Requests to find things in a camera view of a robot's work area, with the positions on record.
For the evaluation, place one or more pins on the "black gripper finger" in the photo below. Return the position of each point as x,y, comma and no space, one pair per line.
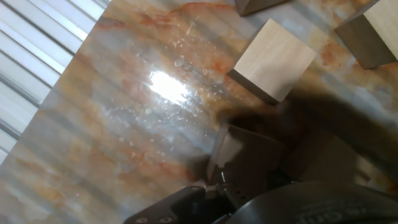
245,161

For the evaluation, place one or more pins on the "orange grey marble mat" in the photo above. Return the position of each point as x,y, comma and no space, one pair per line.
124,124

